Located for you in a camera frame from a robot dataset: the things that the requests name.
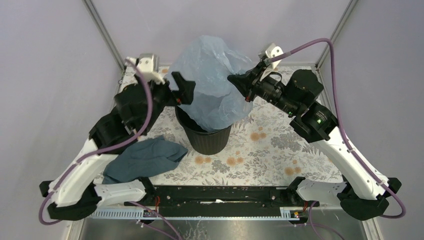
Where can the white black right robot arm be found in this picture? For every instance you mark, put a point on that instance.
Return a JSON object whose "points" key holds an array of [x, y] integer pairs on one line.
{"points": [[364, 192]]}

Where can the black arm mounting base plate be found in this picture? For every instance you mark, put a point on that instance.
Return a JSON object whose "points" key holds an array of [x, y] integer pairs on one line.
{"points": [[222, 201]]}

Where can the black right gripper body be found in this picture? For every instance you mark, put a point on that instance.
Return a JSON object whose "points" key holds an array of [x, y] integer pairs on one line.
{"points": [[270, 89]]}

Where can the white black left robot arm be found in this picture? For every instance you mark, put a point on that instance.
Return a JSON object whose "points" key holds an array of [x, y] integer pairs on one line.
{"points": [[79, 190]]}

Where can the light blue plastic trash bag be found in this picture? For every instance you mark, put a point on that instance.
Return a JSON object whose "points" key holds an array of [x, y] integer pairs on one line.
{"points": [[208, 62]]}

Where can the black plastic trash bin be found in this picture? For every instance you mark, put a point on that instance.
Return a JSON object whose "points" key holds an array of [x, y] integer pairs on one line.
{"points": [[206, 143]]}

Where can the grey blue crumpled cloth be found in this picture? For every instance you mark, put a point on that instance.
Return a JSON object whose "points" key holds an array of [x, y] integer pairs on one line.
{"points": [[147, 158]]}

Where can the floral patterned table mat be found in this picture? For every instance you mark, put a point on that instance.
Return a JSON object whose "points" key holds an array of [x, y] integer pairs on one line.
{"points": [[262, 150]]}

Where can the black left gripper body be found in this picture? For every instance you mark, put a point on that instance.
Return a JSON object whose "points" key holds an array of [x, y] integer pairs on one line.
{"points": [[164, 94]]}

